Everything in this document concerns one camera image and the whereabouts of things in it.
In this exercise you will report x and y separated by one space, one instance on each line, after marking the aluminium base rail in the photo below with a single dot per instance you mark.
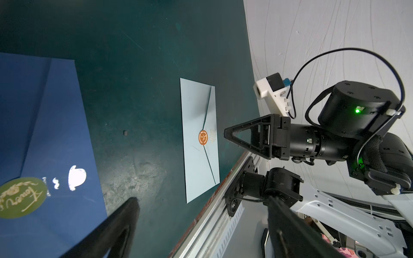
197 242

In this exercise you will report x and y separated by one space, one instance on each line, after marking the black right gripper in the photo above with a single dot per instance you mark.
353 127

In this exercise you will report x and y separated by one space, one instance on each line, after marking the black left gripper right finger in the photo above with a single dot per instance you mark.
291 237

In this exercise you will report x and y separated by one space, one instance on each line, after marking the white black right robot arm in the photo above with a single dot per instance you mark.
380 236

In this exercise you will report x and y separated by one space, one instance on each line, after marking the light teal envelope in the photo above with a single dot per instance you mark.
200 144

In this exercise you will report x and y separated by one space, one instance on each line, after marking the white vented strip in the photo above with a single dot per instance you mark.
225 232

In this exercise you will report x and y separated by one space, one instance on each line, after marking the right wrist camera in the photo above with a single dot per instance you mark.
273 91

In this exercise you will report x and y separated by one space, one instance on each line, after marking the blue envelope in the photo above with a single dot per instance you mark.
51 196

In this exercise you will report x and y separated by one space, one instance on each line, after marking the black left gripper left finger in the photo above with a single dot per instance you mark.
113 238

